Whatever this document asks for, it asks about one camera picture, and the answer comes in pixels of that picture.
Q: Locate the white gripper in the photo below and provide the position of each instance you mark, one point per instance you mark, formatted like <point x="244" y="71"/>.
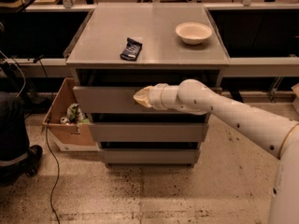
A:
<point x="155" y="96"/>

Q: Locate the grey top drawer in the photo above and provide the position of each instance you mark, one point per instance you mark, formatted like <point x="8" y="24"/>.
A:
<point x="109" y="99"/>

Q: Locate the grey drawer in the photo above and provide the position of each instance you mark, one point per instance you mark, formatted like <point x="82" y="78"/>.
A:
<point x="109" y="99"/>
<point x="149" y="156"/>
<point x="148" y="132"/>

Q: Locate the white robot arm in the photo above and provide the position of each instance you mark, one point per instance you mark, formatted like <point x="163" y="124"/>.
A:
<point x="277" y="135"/>

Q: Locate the grey middle drawer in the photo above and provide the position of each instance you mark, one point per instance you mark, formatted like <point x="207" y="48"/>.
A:
<point x="148" y="132"/>

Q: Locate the grey drawer cabinet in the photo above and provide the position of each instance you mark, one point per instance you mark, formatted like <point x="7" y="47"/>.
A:
<point x="95" y="59"/>

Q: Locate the grey bottom drawer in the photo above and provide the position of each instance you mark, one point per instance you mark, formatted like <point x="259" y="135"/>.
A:
<point x="149" y="156"/>

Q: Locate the dark blue snack bag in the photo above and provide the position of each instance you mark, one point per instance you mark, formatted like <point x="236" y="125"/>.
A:
<point x="132" y="50"/>

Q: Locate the green white crumpled bag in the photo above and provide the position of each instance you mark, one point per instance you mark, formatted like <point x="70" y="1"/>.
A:
<point x="75" y="115"/>

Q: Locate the white paper bowl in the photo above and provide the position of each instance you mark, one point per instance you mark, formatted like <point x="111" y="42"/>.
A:
<point x="193" y="33"/>

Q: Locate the brown cardboard box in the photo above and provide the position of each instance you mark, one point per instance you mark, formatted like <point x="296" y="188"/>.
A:
<point x="72" y="136"/>

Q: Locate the person leg dark trousers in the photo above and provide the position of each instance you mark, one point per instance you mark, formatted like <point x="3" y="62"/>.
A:
<point x="14" y="142"/>

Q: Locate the black shoe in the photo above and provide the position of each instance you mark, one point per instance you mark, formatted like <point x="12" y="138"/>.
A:
<point x="26" y="163"/>

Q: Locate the grey workbench frame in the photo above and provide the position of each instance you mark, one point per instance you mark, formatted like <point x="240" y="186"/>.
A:
<point x="258" y="42"/>

